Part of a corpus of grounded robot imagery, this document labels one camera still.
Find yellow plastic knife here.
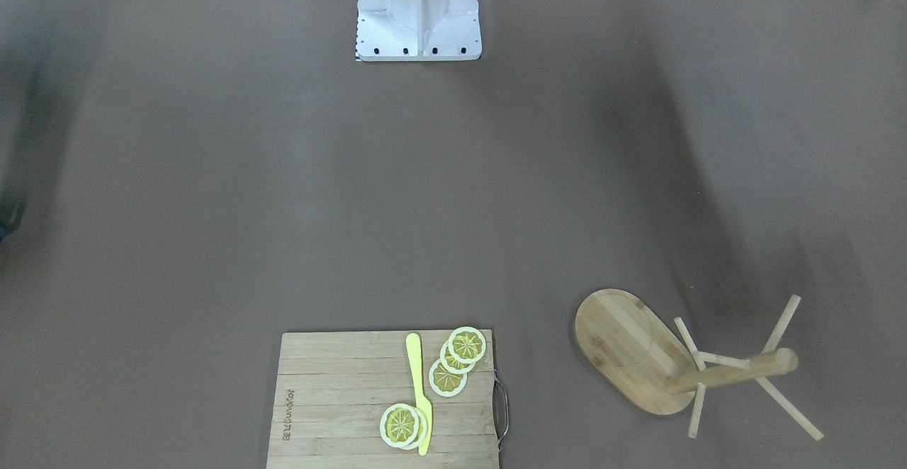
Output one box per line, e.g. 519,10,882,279
405,332,434,456

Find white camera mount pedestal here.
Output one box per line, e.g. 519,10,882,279
354,0,483,62

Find bamboo cutting board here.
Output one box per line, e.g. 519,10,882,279
266,328,511,468

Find wooden cup storage rack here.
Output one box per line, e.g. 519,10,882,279
573,288,824,441

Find lemon slice lower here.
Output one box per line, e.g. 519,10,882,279
429,359,468,397

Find lemon slice top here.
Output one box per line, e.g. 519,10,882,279
447,326,488,365

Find lemon slice front pair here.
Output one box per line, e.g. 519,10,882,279
379,402,418,449

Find lemon slice under pair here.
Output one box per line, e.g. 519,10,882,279
402,407,429,450

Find lemon slice middle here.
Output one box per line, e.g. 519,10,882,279
439,341,476,375

